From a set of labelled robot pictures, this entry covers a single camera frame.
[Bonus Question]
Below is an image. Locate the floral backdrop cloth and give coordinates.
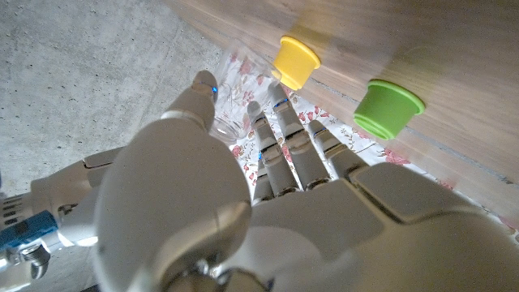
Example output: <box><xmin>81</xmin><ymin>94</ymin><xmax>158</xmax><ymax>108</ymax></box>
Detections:
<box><xmin>226</xmin><ymin>80</ymin><xmax>519</xmax><ymax>244</ymax></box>

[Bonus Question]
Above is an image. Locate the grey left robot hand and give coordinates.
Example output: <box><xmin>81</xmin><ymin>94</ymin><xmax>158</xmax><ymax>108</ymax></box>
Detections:
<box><xmin>93</xmin><ymin>70</ymin><xmax>519</xmax><ymax>292</ymax></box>

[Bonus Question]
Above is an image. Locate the green plastic cup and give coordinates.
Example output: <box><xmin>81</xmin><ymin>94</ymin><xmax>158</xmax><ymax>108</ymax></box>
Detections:
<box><xmin>352</xmin><ymin>79</ymin><xmax>426</xmax><ymax>141</ymax></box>

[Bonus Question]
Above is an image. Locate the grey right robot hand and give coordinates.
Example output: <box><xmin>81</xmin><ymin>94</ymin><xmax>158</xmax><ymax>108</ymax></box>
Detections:
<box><xmin>30</xmin><ymin>146</ymin><xmax>125</xmax><ymax>247</ymax></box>

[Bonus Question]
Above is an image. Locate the clear medicine bottle white cap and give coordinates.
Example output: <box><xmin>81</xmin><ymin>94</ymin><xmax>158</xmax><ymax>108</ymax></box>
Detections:
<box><xmin>209</xmin><ymin>38</ymin><xmax>284</xmax><ymax>144</ymax></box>

